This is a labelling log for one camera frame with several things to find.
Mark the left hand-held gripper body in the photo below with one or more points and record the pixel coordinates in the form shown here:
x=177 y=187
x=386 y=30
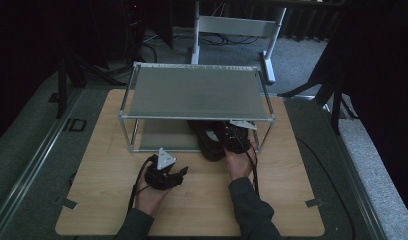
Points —
x=160 y=178

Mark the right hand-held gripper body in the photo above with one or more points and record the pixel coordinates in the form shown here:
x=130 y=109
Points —
x=238 y=136

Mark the black leather shoe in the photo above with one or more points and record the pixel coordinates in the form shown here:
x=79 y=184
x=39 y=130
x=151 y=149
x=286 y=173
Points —
x=208 y=146
x=228 y=141

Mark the grey metal shoe rack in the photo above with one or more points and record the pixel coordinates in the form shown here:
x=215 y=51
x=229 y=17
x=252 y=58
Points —
x=197 y=93

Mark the person's left hand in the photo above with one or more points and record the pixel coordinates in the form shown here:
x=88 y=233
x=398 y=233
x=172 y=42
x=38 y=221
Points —
x=152 y=198

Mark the person's right hand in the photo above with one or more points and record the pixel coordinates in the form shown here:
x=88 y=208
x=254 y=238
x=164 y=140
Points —
x=240 y=166

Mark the grey tape strip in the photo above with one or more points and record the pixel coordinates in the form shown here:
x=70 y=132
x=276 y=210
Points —
x=314 y=202
x=68 y=203

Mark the black metal stand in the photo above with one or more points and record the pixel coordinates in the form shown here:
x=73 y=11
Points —
x=62 y=90
x=335 y=100

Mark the black rectangular frame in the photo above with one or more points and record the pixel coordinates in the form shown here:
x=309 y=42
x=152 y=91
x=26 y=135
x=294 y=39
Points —
x=77 y=125

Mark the white desk frame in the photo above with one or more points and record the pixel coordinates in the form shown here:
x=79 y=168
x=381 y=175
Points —
x=237 y=26

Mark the aluminium floor rail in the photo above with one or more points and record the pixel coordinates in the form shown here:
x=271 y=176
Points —
x=32 y=163
x=355 y=180

